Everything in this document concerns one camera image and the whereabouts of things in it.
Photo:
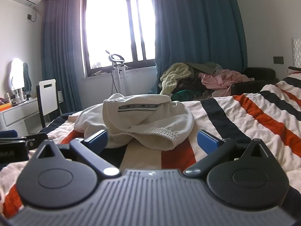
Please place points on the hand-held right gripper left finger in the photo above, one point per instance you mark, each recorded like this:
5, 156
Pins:
95, 141

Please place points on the white sweatshirt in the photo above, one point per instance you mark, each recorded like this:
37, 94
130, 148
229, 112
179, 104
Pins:
145, 120

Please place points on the olive cloth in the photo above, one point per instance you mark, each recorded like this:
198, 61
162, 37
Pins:
207, 67

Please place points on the oval mirror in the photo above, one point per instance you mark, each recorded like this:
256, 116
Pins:
17, 74

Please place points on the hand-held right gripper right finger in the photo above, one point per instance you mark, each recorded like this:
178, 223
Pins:
207, 141

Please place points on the white chair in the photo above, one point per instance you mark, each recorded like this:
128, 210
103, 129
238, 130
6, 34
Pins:
48, 96

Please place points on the white padded headboard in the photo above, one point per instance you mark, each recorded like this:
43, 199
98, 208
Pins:
296, 51

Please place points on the striped blanket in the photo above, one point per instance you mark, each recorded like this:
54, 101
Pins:
235, 113

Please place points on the dark patterned cloth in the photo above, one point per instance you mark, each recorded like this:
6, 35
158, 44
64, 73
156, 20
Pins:
188, 83

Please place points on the window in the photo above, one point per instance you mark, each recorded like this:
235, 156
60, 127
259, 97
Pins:
117, 28

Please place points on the black armchair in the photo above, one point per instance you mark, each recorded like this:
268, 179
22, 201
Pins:
256, 75

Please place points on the pink garment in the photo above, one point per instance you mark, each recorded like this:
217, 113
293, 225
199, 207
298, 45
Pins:
221, 80

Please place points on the orange box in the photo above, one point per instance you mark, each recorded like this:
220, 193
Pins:
5, 106

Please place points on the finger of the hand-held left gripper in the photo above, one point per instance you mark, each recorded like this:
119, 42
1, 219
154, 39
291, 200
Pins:
37, 139

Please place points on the white dressing table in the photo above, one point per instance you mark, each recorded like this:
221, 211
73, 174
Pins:
16, 116

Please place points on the white bottle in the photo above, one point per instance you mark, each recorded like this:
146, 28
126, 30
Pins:
18, 98

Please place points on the green cloth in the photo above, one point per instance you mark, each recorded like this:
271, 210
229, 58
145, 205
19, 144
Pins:
183, 95

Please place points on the yellow knit blanket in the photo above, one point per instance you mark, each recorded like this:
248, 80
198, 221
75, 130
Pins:
175, 75

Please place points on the garment steamer stand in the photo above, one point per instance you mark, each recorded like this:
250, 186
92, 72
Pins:
118, 75

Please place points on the dark wall switch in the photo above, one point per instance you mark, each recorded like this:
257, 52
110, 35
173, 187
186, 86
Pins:
278, 60

